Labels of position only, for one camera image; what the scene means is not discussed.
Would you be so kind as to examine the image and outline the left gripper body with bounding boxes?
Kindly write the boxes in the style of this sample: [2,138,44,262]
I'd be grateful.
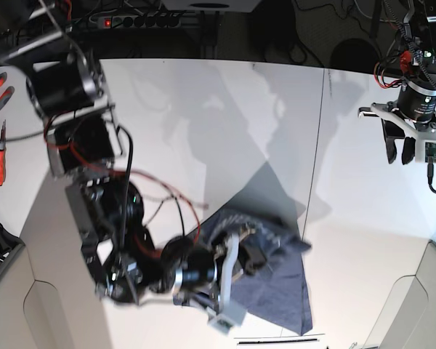
[397,81,436,122]

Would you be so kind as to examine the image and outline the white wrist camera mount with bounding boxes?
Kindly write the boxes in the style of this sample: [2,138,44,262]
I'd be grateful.
[358,102,436,164]
[207,228,258,335]

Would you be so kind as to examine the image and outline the grey partition left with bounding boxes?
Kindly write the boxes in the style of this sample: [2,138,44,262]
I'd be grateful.
[0,246,74,348]

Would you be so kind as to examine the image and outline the black power strip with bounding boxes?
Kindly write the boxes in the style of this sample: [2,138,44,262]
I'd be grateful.
[89,13,181,30]

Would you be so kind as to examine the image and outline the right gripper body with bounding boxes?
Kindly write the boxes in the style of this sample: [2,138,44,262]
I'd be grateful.
[159,236,221,302]

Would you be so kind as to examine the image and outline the blue-grey printed t-shirt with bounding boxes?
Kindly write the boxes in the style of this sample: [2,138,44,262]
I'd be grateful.
[172,161,315,336]

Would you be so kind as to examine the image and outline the grey partition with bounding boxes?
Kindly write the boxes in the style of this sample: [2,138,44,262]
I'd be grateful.
[361,241,436,348]
[0,246,74,348]

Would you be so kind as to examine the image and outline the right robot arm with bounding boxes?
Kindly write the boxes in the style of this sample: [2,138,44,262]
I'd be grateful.
[0,21,267,306]

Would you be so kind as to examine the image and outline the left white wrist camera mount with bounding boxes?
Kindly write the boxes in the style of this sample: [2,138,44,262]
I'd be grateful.
[358,102,436,164]

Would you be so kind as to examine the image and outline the orange handled screwdriver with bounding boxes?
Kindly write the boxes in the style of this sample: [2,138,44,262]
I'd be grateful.
[0,121,6,186]

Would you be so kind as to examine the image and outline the black round floor object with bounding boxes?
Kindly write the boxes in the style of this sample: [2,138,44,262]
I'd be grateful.
[329,38,379,73]

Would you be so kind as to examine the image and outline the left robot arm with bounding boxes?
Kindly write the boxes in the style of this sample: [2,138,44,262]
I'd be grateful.
[371,1,436,164]

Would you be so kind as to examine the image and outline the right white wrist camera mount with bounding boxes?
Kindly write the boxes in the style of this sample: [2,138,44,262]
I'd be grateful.
[207,228,258,335]

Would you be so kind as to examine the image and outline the grey partition right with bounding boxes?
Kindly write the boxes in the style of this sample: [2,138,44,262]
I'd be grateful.
[361,241,436,348]

